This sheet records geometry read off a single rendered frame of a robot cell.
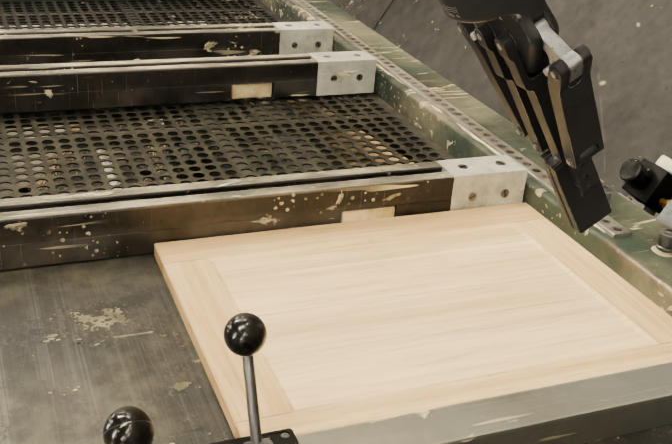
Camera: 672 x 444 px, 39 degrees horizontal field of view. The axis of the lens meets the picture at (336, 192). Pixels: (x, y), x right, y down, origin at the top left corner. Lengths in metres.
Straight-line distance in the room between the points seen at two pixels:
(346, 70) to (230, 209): 0.68
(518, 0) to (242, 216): 0.75
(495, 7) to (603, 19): 2.39
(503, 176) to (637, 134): 1.26
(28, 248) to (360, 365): 0.45
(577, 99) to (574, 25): 2.42
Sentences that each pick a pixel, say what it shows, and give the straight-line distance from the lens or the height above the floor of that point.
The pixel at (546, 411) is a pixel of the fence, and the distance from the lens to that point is 0.97.
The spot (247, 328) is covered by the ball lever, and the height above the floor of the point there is 1.45.
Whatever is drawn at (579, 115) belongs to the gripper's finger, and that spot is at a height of 1.45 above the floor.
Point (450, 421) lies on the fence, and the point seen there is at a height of 1.22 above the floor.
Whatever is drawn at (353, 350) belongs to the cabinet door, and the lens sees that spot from 1.05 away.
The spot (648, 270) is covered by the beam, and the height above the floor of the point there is 0.90.
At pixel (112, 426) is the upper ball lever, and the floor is 1.55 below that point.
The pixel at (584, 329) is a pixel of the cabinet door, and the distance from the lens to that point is 1.16.
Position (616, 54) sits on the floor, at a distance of 2.85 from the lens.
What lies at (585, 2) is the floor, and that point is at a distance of 3.06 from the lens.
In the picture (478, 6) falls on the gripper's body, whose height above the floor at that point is 1.55.
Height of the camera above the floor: 1.87
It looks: 32 degrees down
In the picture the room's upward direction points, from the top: 61 degrees counter-clockwise
